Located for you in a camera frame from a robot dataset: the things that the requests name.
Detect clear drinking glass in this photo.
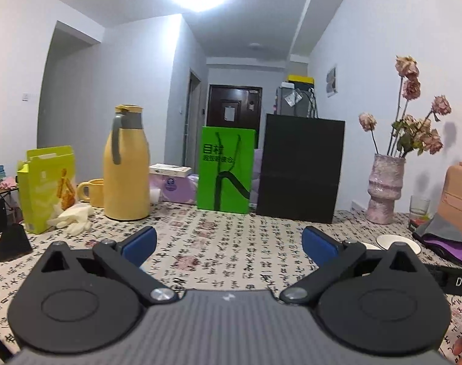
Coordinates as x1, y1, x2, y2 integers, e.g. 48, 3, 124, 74
409, 195, 431, 221

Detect pink hard suitcase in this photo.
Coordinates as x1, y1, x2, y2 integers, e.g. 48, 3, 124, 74
438, 162, 462, 248

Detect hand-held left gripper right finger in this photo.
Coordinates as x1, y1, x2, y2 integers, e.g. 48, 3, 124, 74
278, 225, 431, 307

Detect grey room door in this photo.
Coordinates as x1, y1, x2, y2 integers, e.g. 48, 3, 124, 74
187, 69, 203, 156

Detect flat white box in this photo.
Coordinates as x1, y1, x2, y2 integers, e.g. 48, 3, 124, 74
149, 163, 191, 177

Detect grey and purple cloth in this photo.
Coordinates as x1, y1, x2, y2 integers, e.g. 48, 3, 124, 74
413, 213, 462, 269

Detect purple tissue pack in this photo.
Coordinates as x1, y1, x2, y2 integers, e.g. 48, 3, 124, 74
150, 173, 200, 204

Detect grey refrigerator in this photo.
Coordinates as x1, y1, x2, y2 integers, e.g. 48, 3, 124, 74
275, 85, 319, 118

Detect yellow thermos jug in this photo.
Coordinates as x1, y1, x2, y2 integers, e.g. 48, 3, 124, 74
103, 104, 151, 221

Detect dried pink roses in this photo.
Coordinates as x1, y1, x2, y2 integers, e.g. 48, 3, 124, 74
358, 55, 452, 158

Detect calligraphy printed tablecloth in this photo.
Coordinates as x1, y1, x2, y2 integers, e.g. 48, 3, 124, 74
0, 198, 462, 365

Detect yellow-green snack box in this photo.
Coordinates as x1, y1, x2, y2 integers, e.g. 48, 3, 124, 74
17, 145, 77, 234

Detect dark entrance door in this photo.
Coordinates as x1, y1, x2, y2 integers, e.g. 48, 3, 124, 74
207, 85, 263, 149

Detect white plate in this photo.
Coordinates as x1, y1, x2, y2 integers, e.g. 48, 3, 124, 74
376, 234, 422, 255

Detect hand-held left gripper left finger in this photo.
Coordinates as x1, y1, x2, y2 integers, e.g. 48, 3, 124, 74
37, 225, 180, 307

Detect yellow mug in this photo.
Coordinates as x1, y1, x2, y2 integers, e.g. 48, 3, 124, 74
77, 179, 105, 208

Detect green paper bag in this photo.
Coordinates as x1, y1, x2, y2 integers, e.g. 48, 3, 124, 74
197, 126, 256, 214

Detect white rubber gloves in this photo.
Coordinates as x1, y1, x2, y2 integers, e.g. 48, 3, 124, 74
47, 202, 95, 235

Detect black paper bag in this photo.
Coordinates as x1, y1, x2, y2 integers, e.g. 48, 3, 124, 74
256, 87, 346, 224

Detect yellow and black box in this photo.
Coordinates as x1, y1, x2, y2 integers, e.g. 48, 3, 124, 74
287, 74, 315, 88

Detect pink textured vase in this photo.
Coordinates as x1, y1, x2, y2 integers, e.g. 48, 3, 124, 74
366, 154, 407, 225

